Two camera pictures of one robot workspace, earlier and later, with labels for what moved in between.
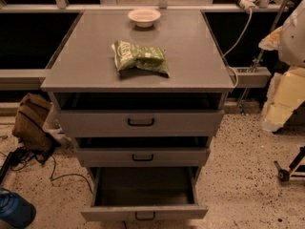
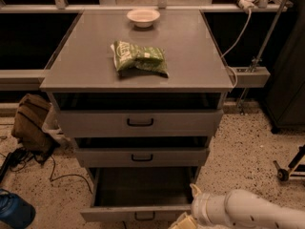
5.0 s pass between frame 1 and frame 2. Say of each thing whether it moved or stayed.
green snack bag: stayed
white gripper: moved
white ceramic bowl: stayed
